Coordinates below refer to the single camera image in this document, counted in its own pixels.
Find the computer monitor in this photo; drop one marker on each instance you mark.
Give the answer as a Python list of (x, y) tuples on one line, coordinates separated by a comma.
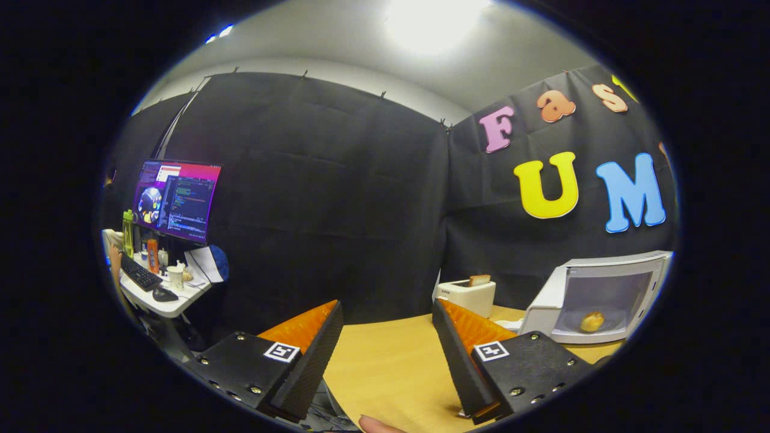
[(177, 198)]

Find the white microwave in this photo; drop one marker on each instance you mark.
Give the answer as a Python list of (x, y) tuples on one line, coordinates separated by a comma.
[(601, 261)]

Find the white papers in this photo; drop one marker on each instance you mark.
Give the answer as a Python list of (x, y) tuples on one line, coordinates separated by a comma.
[(201, 264)]

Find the white office desk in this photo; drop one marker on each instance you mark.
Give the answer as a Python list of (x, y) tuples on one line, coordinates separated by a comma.
[(174, 305)]

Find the black keyboard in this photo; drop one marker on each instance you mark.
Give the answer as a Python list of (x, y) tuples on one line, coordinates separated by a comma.
[(141, 273)]

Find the white paper cup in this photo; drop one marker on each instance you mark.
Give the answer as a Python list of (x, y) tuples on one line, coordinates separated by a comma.
[(175, 278)]

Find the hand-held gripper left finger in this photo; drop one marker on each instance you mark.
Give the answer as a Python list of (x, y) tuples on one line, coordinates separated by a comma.
[(310, 367)]

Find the glazed bread bun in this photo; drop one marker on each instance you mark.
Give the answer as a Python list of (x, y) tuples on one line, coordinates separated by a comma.
[(592, 322)]

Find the cream toaster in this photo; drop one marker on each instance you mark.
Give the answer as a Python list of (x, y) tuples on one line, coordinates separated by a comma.
[(463, 297)]

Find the black backdrop cloth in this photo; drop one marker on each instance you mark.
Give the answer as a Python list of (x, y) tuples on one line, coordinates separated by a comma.
[(331, 198)]

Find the blue cloth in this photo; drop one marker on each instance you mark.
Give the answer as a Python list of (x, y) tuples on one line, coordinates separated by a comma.
[(221, 263)]

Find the toast slice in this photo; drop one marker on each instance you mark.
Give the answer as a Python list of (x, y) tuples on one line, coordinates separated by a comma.
[(479, 280)]

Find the black computer mouse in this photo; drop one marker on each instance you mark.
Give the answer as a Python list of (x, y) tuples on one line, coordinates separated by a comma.
[(164, 294)]

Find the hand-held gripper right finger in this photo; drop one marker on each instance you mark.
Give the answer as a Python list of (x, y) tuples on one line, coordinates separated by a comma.
[(463, 367)]

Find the green bottle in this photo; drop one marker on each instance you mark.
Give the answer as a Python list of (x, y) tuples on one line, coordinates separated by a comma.
[(128, 236)]

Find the orange bottle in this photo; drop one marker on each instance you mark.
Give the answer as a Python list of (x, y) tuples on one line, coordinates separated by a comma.
[(153, 257)]

